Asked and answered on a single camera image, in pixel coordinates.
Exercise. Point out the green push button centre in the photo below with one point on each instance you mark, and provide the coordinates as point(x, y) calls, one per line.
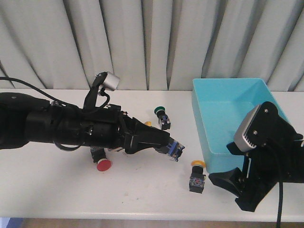
point(163, 119)

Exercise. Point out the red push button left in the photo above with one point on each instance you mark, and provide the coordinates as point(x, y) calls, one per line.
point(99, 157)

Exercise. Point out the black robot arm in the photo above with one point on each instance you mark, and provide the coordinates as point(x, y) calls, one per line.
point(263, 168)
point(24, 119)

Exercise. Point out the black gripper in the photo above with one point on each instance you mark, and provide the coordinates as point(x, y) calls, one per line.
point(265, 166)
point(110, 128)

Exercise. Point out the light blue plastic box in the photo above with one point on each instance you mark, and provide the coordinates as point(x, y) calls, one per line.
point(219, 106)

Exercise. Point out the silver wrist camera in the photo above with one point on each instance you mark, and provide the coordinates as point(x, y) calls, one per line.
point(103, 81)
point(261, 124)

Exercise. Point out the grey pleated curtain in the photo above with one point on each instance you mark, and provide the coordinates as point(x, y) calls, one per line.
point(152, 44)

